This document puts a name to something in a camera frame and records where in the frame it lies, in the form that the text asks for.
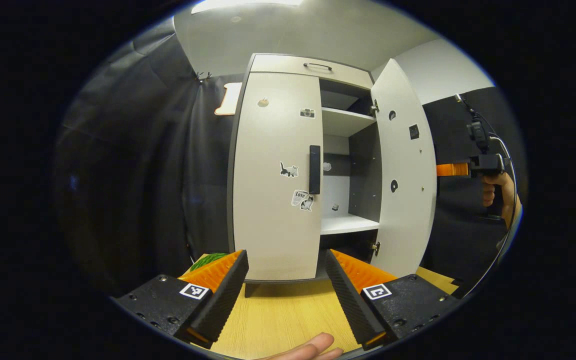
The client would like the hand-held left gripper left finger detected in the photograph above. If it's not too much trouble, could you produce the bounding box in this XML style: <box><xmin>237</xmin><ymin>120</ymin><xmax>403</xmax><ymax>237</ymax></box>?
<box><xmin>112</xmin><ymin>249</ymin><xmax>250</xmax><ymax>350</ymax></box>

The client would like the white double-door shoe cabinet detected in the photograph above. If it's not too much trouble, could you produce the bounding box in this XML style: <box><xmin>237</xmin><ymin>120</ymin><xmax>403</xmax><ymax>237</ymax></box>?
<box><xmin>226</xmin><ymin>52</ymin><xmax>439</xmax><ymax>298</ymax></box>

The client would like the black door handle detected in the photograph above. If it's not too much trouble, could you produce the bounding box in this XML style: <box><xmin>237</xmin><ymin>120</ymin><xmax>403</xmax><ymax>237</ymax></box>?
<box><xmin>309</xmin><ymin>145</ymin><xmax>322</xmax><ymax>195</ymax></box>

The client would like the white cabinet drawer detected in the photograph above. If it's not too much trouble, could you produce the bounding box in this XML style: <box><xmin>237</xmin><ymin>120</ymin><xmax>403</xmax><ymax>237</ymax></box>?
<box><xmin>249</xmin><ymin>54</ymin><xmax>374</xmax><ymax>91</ymax></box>

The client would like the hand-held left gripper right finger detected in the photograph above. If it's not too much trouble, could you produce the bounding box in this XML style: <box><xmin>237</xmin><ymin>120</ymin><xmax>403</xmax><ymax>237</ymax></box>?
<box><xmin>324</xmin><ymin>248</ymin><xmax>461</xmax><ymax>352</ymax></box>

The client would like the green and white striped object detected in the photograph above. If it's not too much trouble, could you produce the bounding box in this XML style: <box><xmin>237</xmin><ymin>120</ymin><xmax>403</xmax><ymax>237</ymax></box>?
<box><xmin>189</xmin><ymin>252</ymin><xmax>230</xmax><ymax>273</ymax></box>

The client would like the black cable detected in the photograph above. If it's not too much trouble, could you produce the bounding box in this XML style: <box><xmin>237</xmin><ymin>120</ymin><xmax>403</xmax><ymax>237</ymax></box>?
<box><xmin>454</xmin><ymin>93</ymin><xmax>519</xmax><ymax>251</ymax></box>

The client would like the ceiling light panel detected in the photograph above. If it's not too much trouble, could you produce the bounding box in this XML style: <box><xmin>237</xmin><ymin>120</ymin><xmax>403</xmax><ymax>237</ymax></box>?
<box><xmin>190</xmin><ymin>0</ymin><xmax>305</xmax><ymax>15</ymax></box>

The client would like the cabinet door with camera sticker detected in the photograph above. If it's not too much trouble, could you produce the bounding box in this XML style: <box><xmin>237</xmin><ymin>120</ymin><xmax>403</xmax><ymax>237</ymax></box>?
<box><xmin>232</xmin><ymin>71</ymin><xmax>324</xmax><ymax>282</ymax></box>

